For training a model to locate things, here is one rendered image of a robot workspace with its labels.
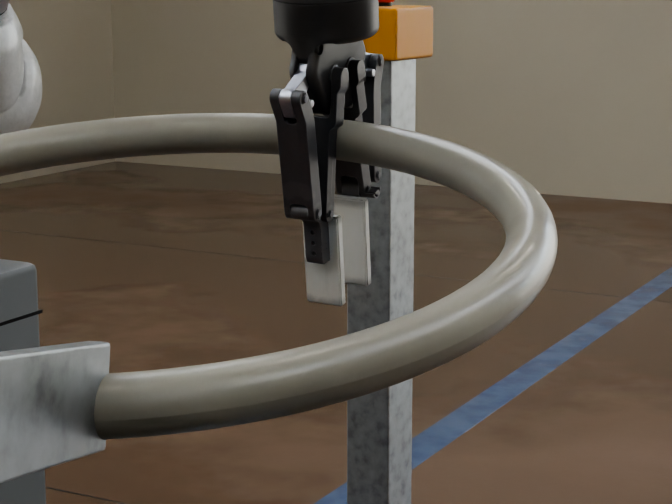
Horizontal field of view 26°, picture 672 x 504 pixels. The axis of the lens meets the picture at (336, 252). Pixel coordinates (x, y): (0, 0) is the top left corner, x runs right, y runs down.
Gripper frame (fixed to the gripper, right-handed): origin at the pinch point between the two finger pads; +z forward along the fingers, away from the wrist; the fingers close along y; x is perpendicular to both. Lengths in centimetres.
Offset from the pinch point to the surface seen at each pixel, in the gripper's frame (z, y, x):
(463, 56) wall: 128, -590, -243
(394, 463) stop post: 76, -97, -45
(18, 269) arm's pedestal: 20, -30, -59
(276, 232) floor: 171, -423, -261
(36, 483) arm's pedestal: 47, -28, -58
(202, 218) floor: 175, -437, -309
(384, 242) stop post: 39, -101, -47
